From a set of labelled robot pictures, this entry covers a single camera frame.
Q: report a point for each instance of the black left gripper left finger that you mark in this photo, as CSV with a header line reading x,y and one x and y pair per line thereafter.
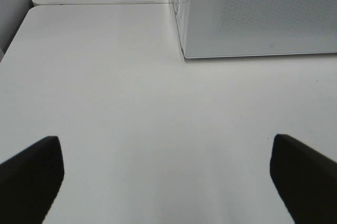
x,y
30,182

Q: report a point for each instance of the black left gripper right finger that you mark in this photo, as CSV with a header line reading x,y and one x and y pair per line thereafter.
x,y
305,180

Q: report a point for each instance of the white microwave door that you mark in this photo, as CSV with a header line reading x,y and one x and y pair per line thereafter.
x,y
235,28

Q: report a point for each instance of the white microwave oven body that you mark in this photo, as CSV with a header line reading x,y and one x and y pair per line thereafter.
x,y
181,10

